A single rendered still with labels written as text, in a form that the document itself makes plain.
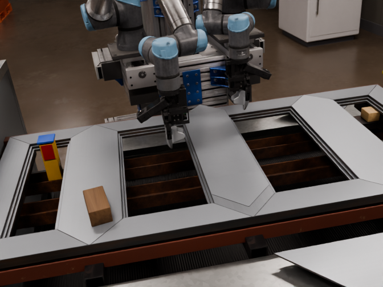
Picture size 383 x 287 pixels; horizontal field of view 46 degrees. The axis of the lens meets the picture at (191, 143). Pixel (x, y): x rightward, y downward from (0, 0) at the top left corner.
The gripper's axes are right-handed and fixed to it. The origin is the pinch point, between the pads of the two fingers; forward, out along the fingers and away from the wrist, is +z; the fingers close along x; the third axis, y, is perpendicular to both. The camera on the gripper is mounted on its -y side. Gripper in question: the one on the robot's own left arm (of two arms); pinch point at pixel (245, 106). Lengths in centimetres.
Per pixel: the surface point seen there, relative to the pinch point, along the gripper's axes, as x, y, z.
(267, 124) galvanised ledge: -20.7, -15.6, 20.6
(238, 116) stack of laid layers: -2.6, 2.5, 5.3
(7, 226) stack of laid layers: 46, 84, 5
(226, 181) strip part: 43.4, 18.6, 4.2
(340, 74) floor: -230, -158, 89
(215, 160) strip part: 30.1, 19.2, 4.2
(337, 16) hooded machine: -323, -196, 57
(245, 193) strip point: 51, 15, 4
